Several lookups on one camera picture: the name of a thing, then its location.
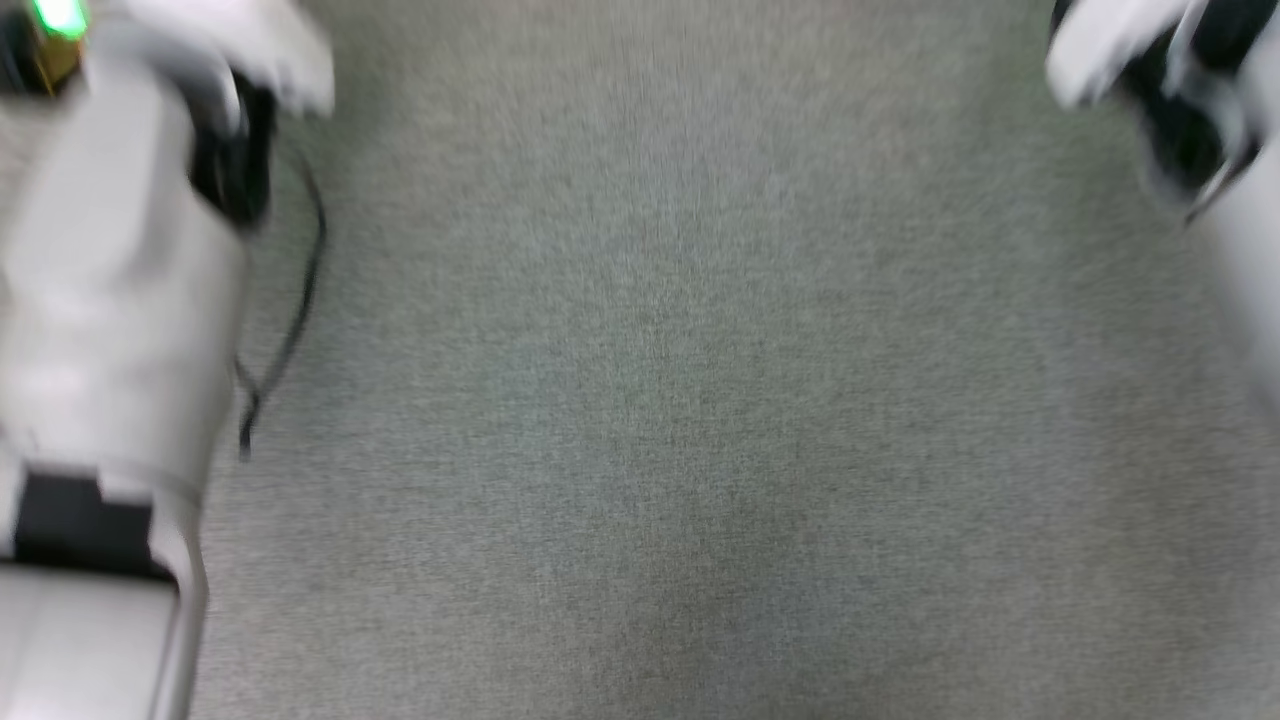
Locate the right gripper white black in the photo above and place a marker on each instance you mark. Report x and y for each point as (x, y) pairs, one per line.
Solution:
(1110, 40)

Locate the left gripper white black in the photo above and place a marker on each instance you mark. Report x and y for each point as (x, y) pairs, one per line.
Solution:
(230, 40)

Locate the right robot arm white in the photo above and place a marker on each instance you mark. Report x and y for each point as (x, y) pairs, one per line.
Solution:
(1250, 230)

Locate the grey fabric sofa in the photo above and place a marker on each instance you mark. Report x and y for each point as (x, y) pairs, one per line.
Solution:
(700, 400)

